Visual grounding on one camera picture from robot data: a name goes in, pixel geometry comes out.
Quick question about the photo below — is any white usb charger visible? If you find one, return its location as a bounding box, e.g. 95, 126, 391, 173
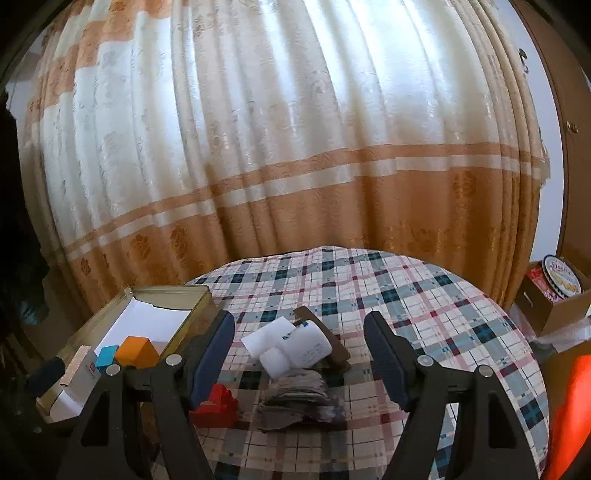
242, 317, 296, 360

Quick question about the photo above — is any round cookie tin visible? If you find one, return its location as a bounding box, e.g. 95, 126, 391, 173
541, 255, 583, 299

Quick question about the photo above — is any gold metal tin tray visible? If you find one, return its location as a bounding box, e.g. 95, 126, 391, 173
35, 284, 221, 423

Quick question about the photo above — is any red toy block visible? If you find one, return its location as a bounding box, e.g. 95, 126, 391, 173
188, 384, 239, 428

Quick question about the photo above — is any white pill bottle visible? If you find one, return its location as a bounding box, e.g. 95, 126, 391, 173
259, 321, 332, 380

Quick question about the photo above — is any cardboard box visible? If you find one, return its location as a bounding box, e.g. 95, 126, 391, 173
510, 257, 590, 337

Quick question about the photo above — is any cream and orange curtain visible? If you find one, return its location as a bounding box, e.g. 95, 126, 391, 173
21, 1, 548, 311

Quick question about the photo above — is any teal bear toy block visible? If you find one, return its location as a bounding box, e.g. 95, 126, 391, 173
95, 345, 118, 373

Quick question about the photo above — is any plaid tablecloth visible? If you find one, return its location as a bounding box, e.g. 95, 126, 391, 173
197, 246, 550, 479

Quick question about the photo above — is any brown wallet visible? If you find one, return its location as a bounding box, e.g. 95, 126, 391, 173
294, 306, 352, 373

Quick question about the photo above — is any wooden door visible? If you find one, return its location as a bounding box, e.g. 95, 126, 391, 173
513, 1, 590, 275

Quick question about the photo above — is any black grey hair claw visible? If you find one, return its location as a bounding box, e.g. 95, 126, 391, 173
252, 369, 346, 432

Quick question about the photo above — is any orange toy block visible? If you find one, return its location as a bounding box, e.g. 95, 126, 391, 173
114, 336, 159, 369

